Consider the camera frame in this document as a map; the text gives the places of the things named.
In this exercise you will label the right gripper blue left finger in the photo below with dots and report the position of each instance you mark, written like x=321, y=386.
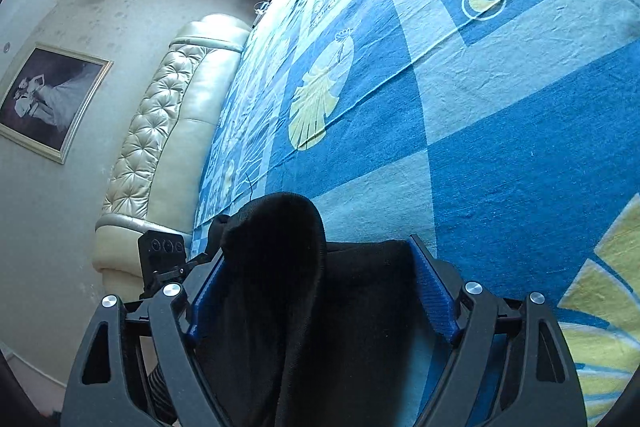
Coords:
x=136, y=364

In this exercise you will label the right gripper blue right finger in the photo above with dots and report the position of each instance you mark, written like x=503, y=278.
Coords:
x=509, y=354

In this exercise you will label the black studded pants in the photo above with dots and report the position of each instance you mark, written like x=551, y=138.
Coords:
x=299, y=331

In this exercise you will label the cream tufted leather headboard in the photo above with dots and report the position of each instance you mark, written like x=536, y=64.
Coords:
x=154, y=182

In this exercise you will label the framed wedding photo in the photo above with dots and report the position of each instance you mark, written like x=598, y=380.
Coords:
x=43, y=103

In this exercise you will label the blue patterned bed sheet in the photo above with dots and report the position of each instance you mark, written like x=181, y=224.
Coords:
x=505, y=133

